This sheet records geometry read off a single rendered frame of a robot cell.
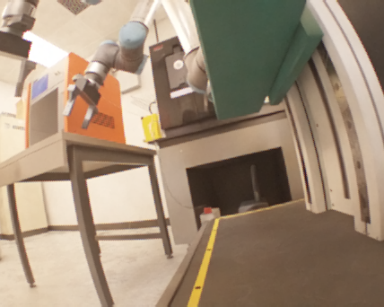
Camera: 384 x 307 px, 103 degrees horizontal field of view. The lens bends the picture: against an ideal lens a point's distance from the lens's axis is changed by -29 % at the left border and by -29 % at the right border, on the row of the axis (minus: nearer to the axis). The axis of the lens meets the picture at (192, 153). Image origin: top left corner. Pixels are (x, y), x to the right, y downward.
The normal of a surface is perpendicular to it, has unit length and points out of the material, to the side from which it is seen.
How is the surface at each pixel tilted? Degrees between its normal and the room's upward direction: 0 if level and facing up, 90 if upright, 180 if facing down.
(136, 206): 90
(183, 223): 90
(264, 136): 90
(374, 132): 90
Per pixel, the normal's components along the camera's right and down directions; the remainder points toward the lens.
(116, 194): -0.29, -0.07
